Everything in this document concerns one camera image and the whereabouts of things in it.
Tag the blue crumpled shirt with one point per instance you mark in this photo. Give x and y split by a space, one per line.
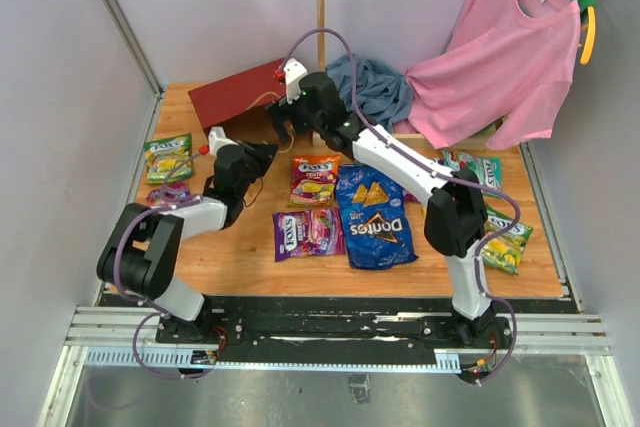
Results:
381 92

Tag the green yellow Fox's candy bag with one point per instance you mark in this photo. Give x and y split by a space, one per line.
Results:
505 252

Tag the green candy snack bag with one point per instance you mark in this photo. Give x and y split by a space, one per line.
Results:
487 169

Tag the yellow clothes hanger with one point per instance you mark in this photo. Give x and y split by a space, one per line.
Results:
588 16

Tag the purple berries Fox's candy bag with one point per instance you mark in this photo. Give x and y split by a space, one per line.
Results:
312 232

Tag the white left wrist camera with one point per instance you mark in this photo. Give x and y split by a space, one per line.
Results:
218 139

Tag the orange Fox's candy bag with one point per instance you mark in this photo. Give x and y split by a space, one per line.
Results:
313 180

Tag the blue Doritos chip bag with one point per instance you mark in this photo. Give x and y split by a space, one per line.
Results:
377 232

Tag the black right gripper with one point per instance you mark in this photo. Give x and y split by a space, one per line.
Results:
280 113

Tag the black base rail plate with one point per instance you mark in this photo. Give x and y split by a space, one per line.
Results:
315 330

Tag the red paper bag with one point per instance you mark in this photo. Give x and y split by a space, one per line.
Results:
217 102

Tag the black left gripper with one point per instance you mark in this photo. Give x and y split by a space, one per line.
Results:
263 153

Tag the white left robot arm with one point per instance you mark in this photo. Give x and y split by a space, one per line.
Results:
141 253

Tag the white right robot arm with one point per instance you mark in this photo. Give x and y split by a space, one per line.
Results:
455 210

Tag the purple snack bag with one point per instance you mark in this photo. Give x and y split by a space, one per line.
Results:
409 197

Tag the pink t-shirt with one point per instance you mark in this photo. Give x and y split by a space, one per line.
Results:
508 60

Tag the wooden rack frame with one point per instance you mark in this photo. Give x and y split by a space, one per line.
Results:
400 33

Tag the aluminium corner post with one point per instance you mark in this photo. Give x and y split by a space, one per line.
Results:
134 47

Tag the green white snack bag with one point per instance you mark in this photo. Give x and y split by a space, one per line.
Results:
168 158

